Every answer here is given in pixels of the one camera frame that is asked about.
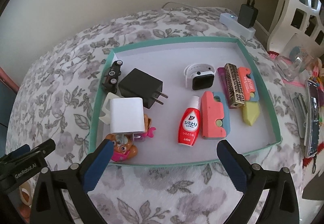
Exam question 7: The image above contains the pink puppy toy figure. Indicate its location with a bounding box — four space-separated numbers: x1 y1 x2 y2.
106 114 156 163

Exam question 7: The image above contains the white charger plug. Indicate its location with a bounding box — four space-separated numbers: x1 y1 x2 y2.
109 97 146 135

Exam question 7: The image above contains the red stain remover bottle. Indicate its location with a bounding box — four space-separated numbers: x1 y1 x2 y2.
178 95 201 146

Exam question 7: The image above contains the black toy car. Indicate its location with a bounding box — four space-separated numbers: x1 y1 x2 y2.
102 59 123 93

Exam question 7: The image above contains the white smartwatch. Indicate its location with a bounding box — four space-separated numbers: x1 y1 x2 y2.
183 63 216 90

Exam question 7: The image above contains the floral grey white blanket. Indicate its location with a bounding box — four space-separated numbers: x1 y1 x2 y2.
5 7 304 223

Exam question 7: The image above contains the silver nail clipper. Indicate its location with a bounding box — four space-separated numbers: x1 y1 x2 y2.
291 92 308 138

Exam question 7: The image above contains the orange blue yellow toy knife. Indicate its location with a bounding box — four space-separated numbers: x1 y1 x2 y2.
238 67 260 126

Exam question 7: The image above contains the orange blue toy block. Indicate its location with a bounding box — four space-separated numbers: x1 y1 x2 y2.
201 91 231 140

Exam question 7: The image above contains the clear plastic cup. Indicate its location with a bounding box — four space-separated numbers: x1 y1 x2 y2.
274 34 313 82

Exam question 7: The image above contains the black charger plug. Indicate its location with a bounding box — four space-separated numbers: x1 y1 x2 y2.
119 68 168 109

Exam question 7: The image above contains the purple lighter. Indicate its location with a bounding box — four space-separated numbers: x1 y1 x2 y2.
217 67 228 95

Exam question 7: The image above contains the teal white cardboard tray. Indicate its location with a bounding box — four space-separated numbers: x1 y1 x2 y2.
104 37 282 167

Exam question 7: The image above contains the white plastic chair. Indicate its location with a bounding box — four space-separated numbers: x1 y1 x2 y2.
256 0 323 57

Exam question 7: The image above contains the white power strip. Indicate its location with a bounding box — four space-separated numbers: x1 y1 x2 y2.
219 13 255 40

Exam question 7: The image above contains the black power adapter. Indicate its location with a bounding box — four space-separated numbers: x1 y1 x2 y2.
237 4 259 28

